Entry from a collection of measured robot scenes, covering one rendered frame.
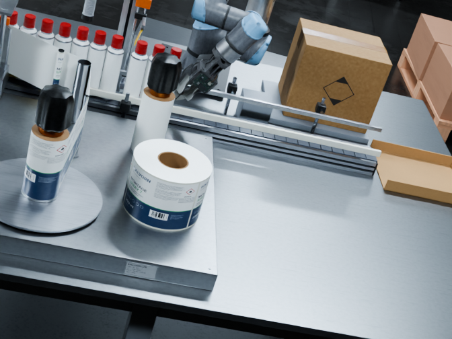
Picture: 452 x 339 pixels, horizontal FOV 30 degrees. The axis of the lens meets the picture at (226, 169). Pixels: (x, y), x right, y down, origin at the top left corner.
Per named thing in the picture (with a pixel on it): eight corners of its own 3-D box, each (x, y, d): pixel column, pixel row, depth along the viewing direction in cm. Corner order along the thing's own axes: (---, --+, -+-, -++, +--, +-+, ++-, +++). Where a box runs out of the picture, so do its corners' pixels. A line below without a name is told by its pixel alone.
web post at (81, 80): (64, 122, 241) (74, 63, 231) (66, 114, 245) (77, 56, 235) (80, 126, 241) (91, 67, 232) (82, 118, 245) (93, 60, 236)
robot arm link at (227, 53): (224, 32, 253) (243, 50, 256) (213, 42, 255) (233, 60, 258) (224, 42, 247) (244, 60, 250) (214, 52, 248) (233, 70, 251)
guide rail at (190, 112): (43, 85, 253) (44, 79, 252) (44, 83, 254) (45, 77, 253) (379, 157, 270) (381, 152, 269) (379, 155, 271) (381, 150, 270)
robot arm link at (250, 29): (270, 26, 252) (268, 33, 244) (244, 51, 256) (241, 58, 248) (252, 7, 251) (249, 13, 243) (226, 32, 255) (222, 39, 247)
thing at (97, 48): (79, 94, 257) (91, 33, 247) (81, 87, 261) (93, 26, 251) (96, 98, 258) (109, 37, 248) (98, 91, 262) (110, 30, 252)
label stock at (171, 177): (188, 187, 229) (201, 142, 221) (206, 233, 213) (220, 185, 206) (116, 182, 221) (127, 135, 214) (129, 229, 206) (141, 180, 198)
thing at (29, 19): (11, 79, 254) (19, 17, 244) (13, 72, 258) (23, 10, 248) (28, 83, 255) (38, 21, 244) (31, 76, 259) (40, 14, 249)
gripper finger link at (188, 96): (175, 105, 257) (196, 86, 254) (175, 97, 262) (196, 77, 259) (182, 112, 259) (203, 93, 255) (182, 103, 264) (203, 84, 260)
